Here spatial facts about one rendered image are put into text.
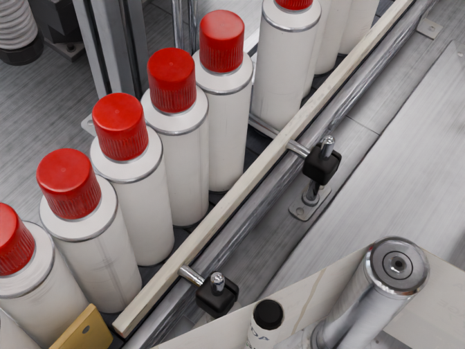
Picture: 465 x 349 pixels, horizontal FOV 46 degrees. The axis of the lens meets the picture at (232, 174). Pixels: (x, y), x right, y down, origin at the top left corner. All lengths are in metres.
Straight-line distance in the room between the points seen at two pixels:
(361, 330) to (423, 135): 0.30
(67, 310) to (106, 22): 0.25
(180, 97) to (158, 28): 0.40
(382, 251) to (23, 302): 0.22
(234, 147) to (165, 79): 0.14
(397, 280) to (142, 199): 0.19
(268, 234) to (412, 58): 0.33
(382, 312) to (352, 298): 0.02
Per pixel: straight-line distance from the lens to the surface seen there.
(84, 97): 0.71
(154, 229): 0.46
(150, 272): 0.52
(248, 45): 0.57
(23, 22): 0.39
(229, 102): 0.43
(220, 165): 0.51
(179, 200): 0.49
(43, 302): 0.39
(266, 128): 0.57
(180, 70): 0.38
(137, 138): 0.36
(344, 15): 0.60
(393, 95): 0.73
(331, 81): 0.61
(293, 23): 0.48
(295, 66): 0.51
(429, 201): 0.60
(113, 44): 0.54
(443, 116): 0.67
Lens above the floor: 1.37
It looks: 59 degrees down
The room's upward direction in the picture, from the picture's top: 4 degrees clockwise
